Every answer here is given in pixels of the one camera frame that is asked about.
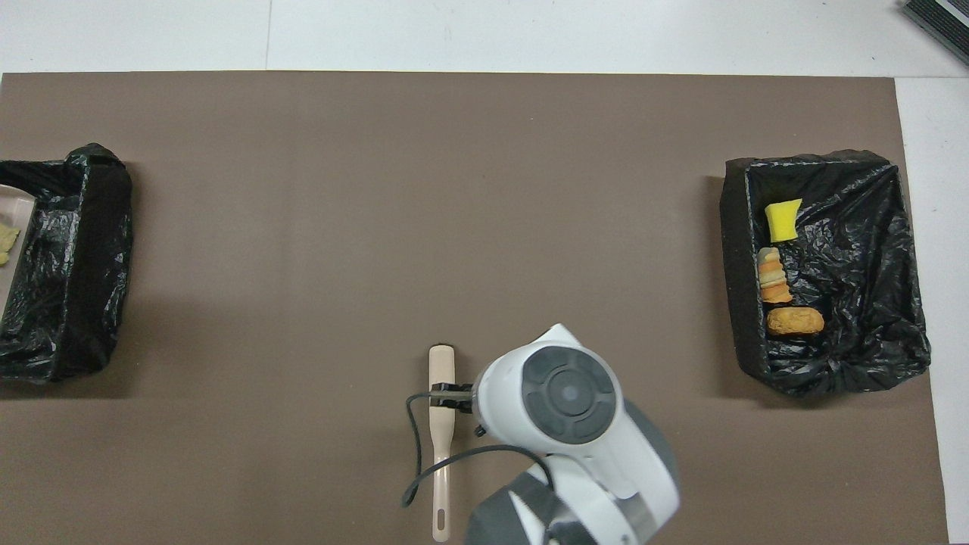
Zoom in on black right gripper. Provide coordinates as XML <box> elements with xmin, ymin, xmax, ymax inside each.
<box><xmin>429</xmin><ymin>382</ymin><xmax>482</xmax><ymax>416</ymax></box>

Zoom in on beige hand brush black bristles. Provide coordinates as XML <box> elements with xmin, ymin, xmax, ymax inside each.
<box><xmin>428</xmin><ymin>344</ymin><xmax>457</xmax><ymax>543</ymax></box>

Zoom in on pale layered bread chunk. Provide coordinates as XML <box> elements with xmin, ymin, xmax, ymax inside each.
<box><xmin>757</xmin><ymin>247</ymin><xmax>793</xmax><ymax>304</ymax></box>

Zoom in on brown bread roll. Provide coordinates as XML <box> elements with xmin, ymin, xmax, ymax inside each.
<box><xmin>766</xmin><ymin>307</ymin><xmax>825</xmax><ymax>337</ymax></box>

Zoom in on small yellow sponge piece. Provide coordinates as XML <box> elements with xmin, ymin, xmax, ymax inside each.
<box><xmin>764</xmin><ymin>198</ymin><xmax>803</xmax><ymax>243</ymax></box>

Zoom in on beige plastic dustpan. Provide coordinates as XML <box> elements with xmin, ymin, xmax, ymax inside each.
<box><xmin>0</xmin><ymin>184</ymin><xmax>38</xmax><ymax>322</ymax></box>

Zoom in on black bag-lined bin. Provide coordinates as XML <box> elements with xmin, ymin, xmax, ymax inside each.
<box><xmin>0</xmin><ymin>143</ymin><xmax>135</xmax><ymax>382</ymax></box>
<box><xmin>720</xmin><ymin>150</ymin><xmax>933</xmax><ymax>397</ymax></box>

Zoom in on brown paper table mat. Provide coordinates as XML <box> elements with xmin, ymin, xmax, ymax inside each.
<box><xmin>0</xmin><ymin>72</ymin><xmax>949</xmax><ymax>545</ymax></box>

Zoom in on black ribbed panel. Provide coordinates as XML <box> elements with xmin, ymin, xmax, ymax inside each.
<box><xmin>899</xmin><ymin>0</ymin><xmax>969</xmax><ymax>65</ymax></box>

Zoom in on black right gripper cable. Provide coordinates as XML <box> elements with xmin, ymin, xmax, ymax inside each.
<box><xmin>401</xmin><ymin>392</ymin><xmax>559</xmax><ymax>509</ymax></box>

